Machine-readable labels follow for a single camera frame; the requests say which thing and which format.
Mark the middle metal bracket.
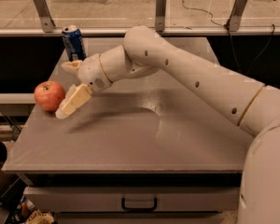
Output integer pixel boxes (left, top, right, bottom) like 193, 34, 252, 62
155, 0, 167, 33

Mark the blue soda can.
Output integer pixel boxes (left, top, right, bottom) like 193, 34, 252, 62
62, 25, 86, 61

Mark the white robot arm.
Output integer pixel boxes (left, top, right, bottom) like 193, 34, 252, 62
56, 26, 280, 224

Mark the red apple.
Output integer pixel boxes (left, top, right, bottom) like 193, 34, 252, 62
34, 81, 65, 112

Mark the right metal bracket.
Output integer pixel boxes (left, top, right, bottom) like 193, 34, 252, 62
225, 0, 247, 32

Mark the white horizontal rail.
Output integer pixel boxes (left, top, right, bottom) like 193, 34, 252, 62
0, 26, 280, 37

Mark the left metal bracket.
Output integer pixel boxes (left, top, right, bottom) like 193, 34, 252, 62
33, 0, 55, 33

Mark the snack bag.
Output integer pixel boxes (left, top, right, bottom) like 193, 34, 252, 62
25, 210, 54, 224

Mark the metal bracket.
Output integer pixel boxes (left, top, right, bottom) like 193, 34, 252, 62
155, 0, 167, 33
33, 0, 55, 33
225, 0, 247, 32

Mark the black drawer handle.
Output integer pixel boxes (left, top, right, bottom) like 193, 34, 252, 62
120, 198, 158, 213

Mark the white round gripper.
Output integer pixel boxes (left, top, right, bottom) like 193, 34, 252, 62
55, 54, 112, 119

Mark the grey cabinet drawer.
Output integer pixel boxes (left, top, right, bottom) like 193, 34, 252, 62
24, 187, 238, 213

